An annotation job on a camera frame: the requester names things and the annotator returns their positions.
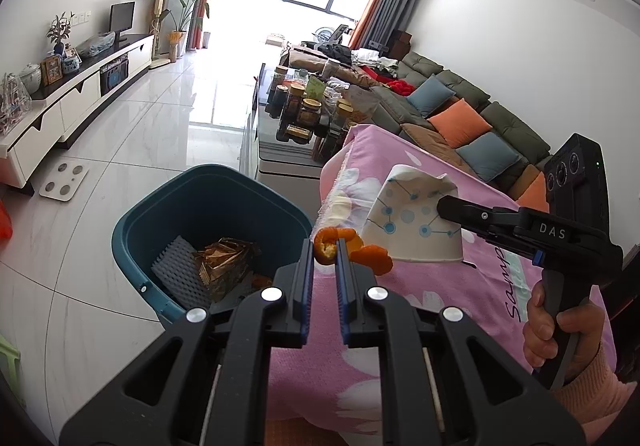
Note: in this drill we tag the pink floral tablecloth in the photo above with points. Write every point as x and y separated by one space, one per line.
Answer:
338 389

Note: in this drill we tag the blue grey cushion near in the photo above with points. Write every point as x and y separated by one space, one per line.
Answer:
489 156

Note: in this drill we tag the orange cushion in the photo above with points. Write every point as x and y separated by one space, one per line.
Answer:
531 192
460 124

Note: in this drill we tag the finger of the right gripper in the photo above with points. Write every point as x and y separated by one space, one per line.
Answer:
494 225

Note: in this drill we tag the glass coffee table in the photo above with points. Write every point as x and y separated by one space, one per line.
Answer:
284 129

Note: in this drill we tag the orange peel large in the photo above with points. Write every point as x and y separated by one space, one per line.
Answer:
326 243

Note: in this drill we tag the pink sleeve forearm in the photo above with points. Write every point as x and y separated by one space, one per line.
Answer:
596 399

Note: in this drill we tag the white black TV cabinet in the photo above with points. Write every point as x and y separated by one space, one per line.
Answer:
62 111

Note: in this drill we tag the tall potted plant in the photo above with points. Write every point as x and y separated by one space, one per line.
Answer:
177 39

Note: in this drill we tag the teal plastic trash bin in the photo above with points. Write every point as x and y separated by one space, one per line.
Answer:
202 205

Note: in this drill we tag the orange cushion near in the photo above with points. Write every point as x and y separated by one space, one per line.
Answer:
531 192

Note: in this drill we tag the small black monitor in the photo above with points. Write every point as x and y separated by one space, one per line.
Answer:
121 18

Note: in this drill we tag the white foam fruit net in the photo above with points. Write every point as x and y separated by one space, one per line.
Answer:
177 269

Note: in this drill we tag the blue grey cushion far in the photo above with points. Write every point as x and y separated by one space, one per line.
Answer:
430 96

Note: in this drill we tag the right orange grey curtain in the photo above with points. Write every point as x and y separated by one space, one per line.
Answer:
378 22

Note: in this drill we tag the orange cushion far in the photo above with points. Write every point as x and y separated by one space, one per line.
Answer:
460 124

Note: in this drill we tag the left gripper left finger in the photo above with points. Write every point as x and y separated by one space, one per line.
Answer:
204 381

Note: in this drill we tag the orange plastic bag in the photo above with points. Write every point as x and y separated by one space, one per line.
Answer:
6 227

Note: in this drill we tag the green plastic stool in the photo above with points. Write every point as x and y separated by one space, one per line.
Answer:
13 357

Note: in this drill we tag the orange peel small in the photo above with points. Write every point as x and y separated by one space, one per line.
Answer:
261 282

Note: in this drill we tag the crushed white paper cup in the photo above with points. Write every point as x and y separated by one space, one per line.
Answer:
404 220

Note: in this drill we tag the blue grey cushion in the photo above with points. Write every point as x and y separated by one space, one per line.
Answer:
430 96
489 156

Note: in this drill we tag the dark green sectional sofa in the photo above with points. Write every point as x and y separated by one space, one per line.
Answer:
393 84

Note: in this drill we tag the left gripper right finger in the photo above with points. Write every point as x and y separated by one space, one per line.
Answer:
444 381

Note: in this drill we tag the white bathroom scale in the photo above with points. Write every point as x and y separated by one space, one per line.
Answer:
64 181

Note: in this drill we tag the person right hand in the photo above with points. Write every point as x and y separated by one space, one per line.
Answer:
585 321

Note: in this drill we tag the gold foil snack wrapper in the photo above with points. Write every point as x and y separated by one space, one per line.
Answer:
224 264

